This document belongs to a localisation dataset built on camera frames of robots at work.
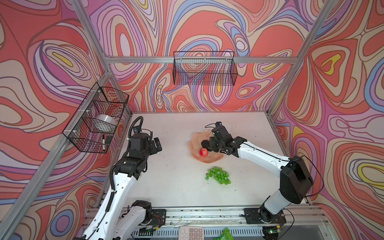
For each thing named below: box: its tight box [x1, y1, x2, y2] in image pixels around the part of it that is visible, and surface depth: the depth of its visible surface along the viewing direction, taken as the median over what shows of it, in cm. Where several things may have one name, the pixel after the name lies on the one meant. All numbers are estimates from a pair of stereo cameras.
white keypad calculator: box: [178, 226, 205, 240], surface depth 70 cm
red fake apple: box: [199, 148, 209, 158], surface depth 95 cm
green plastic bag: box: [213, 227, 234, 240], surface depth 69 cm
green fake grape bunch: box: [205, 166, 231, 185], surface depth 84 cm
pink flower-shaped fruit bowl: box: [188, 130, 225, 164], surface depth 98 cm
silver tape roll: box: [95, 114, 118, 126], surface depth 75 cm
